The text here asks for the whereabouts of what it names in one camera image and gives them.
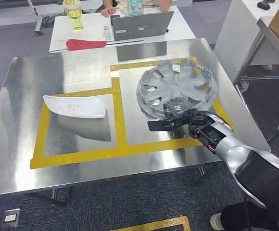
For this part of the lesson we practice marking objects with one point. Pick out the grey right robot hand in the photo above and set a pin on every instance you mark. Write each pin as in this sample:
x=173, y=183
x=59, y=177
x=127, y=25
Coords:
x=178, y=105

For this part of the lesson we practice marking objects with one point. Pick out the silver plastic wheel hubcap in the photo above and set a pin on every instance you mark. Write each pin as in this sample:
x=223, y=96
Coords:
x=178, y=86

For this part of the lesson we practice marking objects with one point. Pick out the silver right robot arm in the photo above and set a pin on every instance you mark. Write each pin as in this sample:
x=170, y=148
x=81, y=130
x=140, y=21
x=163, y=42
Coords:
x=240, y=153

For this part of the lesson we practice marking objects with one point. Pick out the white curved plastic part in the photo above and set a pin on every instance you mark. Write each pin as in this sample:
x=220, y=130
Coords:
x=77, y=106

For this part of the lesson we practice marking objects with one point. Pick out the round metal floor plate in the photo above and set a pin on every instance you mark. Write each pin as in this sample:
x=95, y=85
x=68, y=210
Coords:
x=242, y=86

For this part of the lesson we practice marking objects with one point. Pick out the grey laptop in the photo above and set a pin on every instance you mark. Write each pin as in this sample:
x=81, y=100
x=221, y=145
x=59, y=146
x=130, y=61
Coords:
x=142, y=27

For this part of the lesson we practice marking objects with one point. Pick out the thin black rod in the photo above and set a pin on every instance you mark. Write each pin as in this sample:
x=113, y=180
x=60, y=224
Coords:
x=125, y=42

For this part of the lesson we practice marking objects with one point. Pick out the person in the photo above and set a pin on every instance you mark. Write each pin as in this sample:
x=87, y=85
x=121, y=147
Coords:
x=238, y=220
x=163, y=4

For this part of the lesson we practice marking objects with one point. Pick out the white desk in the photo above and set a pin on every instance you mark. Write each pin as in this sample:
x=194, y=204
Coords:
x=238, y=38
x=91, y=32

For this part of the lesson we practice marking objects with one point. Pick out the clear bottle teal lid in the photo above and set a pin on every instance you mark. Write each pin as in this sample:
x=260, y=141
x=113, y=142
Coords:
x=135, y=8

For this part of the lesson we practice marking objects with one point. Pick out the small glass jar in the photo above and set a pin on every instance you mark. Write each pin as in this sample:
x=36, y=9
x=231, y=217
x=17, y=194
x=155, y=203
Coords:
x=107, y=33

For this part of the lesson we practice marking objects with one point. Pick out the yellow floor tape square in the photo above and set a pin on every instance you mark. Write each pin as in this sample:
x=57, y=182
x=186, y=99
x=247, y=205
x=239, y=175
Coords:
x=186, y=223

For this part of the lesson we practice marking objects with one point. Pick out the red cloth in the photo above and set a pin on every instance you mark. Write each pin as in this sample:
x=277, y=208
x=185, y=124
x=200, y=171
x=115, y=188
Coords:
x=84, y=44

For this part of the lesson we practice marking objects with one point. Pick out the black computer mouse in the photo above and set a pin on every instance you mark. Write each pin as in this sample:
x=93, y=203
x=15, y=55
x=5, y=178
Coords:
x=264, y=5

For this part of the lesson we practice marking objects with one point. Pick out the yellow green water bottle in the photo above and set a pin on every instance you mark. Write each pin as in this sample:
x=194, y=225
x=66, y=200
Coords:
x=75, y=17

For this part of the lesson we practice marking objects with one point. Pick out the light grey long bench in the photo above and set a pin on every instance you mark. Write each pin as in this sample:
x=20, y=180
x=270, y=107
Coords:
x=9, y=17

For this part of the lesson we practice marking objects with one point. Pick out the metal floor socket box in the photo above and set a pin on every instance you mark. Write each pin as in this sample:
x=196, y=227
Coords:
x=11, y=218

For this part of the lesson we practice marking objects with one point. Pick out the yellow table tape frame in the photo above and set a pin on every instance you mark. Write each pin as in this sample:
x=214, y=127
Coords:
x=120, y=127

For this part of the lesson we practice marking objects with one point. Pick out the stainless steel table frame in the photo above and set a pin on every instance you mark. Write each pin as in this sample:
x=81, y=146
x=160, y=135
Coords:
x=21, y=127

